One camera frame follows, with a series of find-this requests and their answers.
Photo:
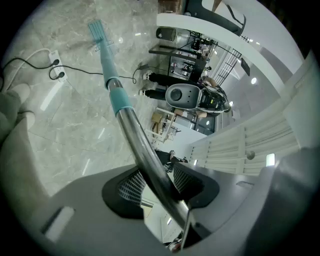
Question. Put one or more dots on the white power strip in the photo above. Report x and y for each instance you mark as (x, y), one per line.
(56, 66)

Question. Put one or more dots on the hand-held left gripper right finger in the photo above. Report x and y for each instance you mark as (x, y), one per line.
(237, 212)

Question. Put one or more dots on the white curved counter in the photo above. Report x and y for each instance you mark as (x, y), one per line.
(200, 25)

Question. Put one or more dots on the black table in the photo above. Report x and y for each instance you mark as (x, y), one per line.
(175, 51)

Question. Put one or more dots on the person's grey trouser leg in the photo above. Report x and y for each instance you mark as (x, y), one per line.
(12, 140)

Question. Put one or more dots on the light wooden shelf rack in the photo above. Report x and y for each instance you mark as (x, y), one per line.
(157, 120)

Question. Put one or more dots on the black mesh bin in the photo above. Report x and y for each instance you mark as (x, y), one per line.
(165, 33)

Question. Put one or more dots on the grey rounded device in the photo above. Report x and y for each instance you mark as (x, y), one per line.
(187, 96)

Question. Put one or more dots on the person's white shoe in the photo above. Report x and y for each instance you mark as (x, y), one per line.
(21, 91)

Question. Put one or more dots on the white panelled cabinet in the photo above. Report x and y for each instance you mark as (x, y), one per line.
(262, 140)

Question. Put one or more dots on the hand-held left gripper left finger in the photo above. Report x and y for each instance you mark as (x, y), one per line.
(82, 215)

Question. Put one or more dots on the black power adapter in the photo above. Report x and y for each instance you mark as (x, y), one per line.
(143, 67)

